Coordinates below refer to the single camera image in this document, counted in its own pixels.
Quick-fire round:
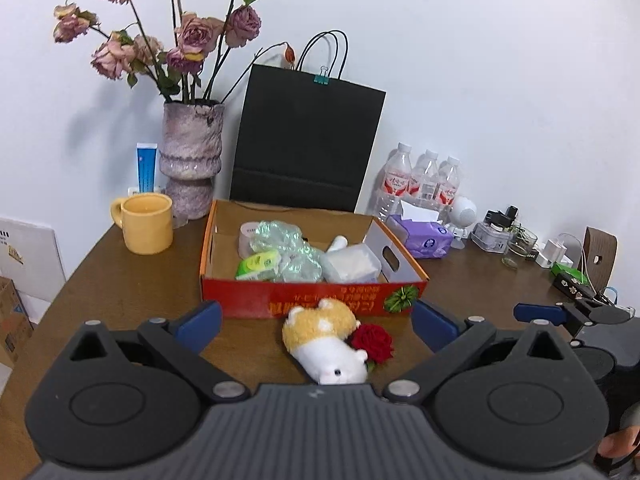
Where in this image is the blue white tube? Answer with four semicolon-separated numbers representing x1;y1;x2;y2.
136;143;157;193

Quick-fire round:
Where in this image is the white charger adapter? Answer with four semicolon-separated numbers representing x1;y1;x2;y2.
535;232;584;269

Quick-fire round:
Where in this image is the water bottle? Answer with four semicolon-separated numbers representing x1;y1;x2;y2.
373;142;412;221
435;156;460;206
408;150;438;207

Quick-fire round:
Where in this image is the yellow mug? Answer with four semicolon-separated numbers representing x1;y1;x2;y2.
111;193;174;256

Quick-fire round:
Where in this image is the pink cylindrical jar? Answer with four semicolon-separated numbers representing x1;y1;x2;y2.
238;222;259;259

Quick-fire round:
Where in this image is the purple tissue pack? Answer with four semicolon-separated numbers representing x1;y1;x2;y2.
385;200;454;259

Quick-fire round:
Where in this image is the person's right hand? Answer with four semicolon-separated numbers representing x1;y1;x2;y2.
598;403;639;458

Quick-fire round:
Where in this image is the white orange plush toy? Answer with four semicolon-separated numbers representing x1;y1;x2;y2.
282;298;368;385

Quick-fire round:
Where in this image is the green tissue packet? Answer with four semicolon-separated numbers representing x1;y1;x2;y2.
235;249;281;282

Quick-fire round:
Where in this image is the clear glass cup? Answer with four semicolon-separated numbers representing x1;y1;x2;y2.
502;222;538;269

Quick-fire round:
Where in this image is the brown leather stand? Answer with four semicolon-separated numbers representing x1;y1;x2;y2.
584;226;618;292

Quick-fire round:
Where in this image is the red rose flower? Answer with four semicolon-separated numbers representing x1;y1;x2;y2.
347;323;395;367

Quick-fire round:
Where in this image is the brown cardboard box on floor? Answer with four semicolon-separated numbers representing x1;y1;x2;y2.
0;276;34;368

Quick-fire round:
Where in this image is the translucent plastic box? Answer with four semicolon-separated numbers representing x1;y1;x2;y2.
320;244;382;284

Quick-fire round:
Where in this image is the orange cardboard box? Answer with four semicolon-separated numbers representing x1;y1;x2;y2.
200;200;428;318

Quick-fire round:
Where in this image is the middle water bottle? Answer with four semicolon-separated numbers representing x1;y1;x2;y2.
408;150;438;207

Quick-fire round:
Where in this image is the dried pink rose bouquet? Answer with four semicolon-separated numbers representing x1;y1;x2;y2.
53;0;302;106

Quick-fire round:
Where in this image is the left water bottle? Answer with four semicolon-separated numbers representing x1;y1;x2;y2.
373;142;412;221

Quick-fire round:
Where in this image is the pink ceramic vase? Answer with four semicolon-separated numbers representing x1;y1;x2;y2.
158;100;224;221

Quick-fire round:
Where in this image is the green binder clip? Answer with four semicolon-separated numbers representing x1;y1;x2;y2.
314;66;330;86

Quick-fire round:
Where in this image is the right water bottle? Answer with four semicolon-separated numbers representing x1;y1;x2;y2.
435;156;460;206

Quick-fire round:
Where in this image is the white robot figurine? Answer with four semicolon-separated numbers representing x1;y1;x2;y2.
446;196;477;250

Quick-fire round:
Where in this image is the iridescent plastic bag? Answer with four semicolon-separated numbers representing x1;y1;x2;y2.
250;220;322;283

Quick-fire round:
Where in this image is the black patterned box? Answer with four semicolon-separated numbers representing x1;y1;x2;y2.
551;262;597;300

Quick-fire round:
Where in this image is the black paper bag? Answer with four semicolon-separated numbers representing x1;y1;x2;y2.
229;29;385;212

